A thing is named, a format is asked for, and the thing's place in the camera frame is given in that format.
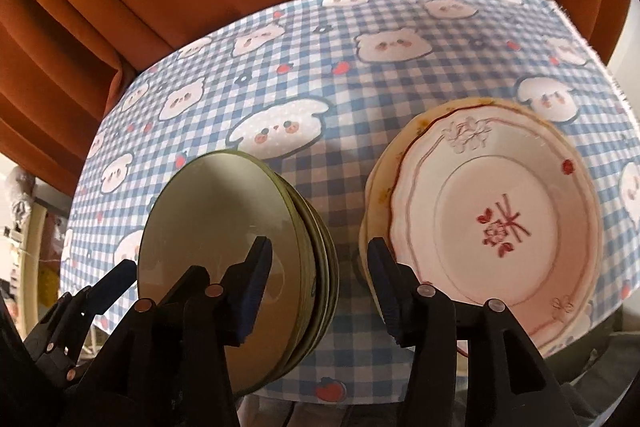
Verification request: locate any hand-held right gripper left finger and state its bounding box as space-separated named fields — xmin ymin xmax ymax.
xmin=82 ymin=235 xmax=274 ymax=427

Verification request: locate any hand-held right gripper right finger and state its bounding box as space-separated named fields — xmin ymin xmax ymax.
xmin=366 ymin=236 xmax=573 ymax=427

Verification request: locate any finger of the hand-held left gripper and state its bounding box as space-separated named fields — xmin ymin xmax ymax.
xmin=27 ymin=259 xmax=139 ymax=389
xmin=159 ymin=266 xmax=212 ymax=309

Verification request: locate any white bowl with blue flowers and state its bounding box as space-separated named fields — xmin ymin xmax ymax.
xmin=136 ymin=150 xmax=317 ymax=400

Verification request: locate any large yellow floral plate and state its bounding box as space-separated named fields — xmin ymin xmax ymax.
xmin=364 ymin=96 xmax=621 ymax=358

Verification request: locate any white plate with red pattern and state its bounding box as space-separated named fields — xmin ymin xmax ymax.
xmin=387 ymin=107 xmax=603 ymax=355

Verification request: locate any cluttered shelf unit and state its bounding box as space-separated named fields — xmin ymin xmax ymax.
xmin=0 ymin=152 xmax=76 ymax=308

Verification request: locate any blue checked cartoon tablecloth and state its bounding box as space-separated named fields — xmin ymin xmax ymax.
xmin=60 ymin=0 xmax=640 ymax=408

